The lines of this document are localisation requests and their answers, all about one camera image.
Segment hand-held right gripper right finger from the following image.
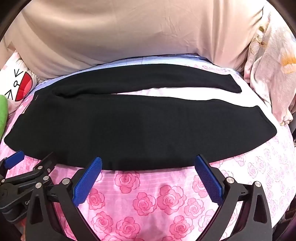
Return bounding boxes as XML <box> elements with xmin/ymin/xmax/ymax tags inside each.
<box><xmin>195</xmin><ymin>155</ymin><xmax>272</xmax><ymax>241</ymax></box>

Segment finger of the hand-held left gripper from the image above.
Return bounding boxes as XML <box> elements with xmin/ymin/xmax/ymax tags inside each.
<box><xmin>9</xmin><ymin>152</ymin><xmax>58</xmax><ymax>193</ymax></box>
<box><xmin>0</xmin><ymin>150</ymin><xmax>25</xmax><ymax>173</ymax></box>

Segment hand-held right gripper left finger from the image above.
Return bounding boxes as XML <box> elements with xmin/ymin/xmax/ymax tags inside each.
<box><xmin>27</xmin><ymin>157</ymin><xmax>103</xmax><ymax>241</ymax></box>

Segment black pants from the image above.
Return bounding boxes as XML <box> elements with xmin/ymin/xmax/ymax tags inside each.
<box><xmin>4</xmin><ymin>64</ymin><xmax>277</xmax><ymax>171</ymax></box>

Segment green plush toy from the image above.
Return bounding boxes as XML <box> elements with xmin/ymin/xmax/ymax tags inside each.
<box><xmin>0</xmin><ymin>95</ymin><xmax>15</xmax><ymax>137</ymax></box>

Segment pink rose print bed sheet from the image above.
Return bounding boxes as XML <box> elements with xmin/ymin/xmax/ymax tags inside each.
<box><xmin>0</xmin><ymin>54</ymin><xmax>296</xmax><ymax>241</ymax></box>

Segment white cartoon face pillow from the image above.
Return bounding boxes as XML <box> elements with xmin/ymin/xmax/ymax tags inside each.
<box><xmin>0</xmin><ymin>52</ymin><xmax>38</xmax><ymax>109</ymax></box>

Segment pale pink floral blanket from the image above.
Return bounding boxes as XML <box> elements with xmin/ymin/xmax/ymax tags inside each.
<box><xmin>244</xmin><ymin>7</ymin><xmax>296</xmax><ymax>127</ymax></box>

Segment beige padded headboard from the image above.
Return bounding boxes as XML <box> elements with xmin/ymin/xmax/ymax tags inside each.
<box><xmin>0</xmin><ymin>0</ymin><xmax>271</xmax><ymax>80</ymax></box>

